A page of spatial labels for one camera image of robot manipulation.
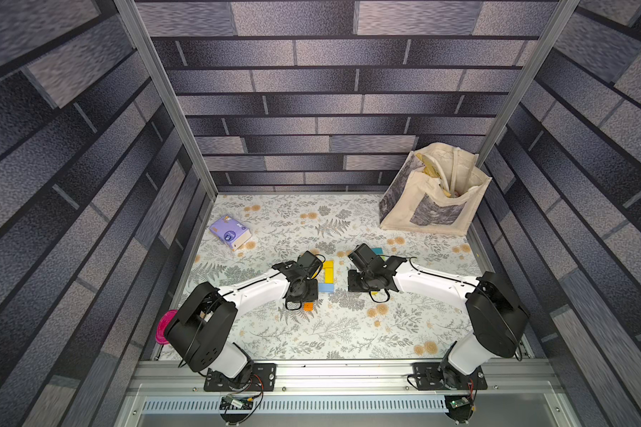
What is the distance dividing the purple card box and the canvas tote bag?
1.87ft

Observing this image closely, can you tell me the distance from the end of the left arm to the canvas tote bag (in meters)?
0.43

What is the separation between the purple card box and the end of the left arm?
1.17ft

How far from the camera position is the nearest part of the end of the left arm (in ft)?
2.10

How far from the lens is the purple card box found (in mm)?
1001

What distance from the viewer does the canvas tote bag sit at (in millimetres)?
878
